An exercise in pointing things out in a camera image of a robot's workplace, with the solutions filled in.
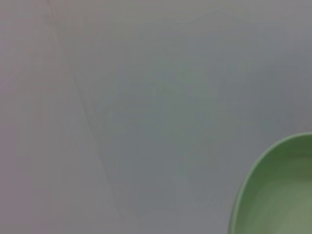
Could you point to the light green round plate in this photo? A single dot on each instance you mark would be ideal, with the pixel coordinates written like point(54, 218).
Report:
point(280, 185)

